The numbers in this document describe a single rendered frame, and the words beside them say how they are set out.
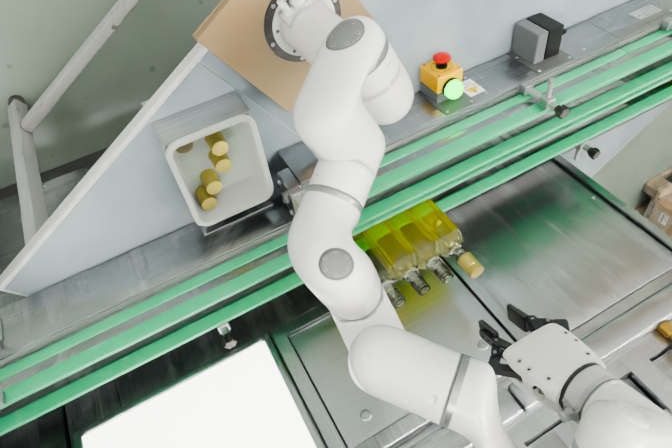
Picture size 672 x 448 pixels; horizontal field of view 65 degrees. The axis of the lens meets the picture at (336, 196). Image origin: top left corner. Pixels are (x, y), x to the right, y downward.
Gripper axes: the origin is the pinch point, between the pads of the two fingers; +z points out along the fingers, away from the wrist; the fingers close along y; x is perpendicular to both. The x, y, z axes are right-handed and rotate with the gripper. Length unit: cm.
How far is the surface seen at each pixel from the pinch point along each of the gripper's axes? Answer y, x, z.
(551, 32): 56, 25, 45
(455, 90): 28, 21, 45
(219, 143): -25, 29, 46
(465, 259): 10.7, -6.4, 24.9
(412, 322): -1.8, -19.7, 30.2
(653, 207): 295, -200, 201
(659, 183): 302, -181, 201
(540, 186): 51, -16, 48
